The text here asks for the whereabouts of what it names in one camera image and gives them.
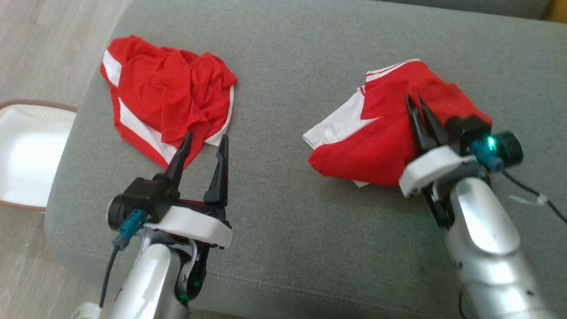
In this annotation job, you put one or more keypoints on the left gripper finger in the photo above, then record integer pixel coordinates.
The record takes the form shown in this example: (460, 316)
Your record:
(219, 181)
(177, 170)

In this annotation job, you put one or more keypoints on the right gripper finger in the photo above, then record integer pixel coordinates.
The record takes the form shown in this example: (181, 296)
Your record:
(436, 130)
(418, 128)

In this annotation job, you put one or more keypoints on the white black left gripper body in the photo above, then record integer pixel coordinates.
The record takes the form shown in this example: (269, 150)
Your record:
(195, 223)

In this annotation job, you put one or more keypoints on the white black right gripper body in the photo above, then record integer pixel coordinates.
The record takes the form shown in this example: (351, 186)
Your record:
(432, 170)

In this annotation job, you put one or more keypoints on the red jersey with white sleeves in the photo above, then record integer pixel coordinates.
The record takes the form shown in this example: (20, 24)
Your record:
(381, 133)

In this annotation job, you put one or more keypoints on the red shorts with white trim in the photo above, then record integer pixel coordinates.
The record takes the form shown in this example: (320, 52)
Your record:
(168, 93)

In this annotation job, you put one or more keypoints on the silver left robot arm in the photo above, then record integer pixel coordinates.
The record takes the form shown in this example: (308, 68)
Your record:
(150, 274)

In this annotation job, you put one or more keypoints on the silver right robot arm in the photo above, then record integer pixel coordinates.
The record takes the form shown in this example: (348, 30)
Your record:
(487, 239)

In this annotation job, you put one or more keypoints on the grey sofa seat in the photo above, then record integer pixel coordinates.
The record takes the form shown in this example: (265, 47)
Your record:
(288, 221)

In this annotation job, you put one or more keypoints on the white laundry basket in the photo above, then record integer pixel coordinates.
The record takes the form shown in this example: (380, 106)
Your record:
(31, 155)

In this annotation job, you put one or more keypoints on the yellow sofa backrest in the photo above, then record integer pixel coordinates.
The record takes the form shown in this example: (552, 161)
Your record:
(558, 9)

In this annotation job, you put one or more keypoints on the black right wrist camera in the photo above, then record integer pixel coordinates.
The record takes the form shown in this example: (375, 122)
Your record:
(465, 130)

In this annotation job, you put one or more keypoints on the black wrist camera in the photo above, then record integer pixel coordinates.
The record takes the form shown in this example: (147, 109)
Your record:
(465, 130)
(137, 199)

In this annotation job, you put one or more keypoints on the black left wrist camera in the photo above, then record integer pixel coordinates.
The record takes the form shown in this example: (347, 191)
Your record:
(137, 199)

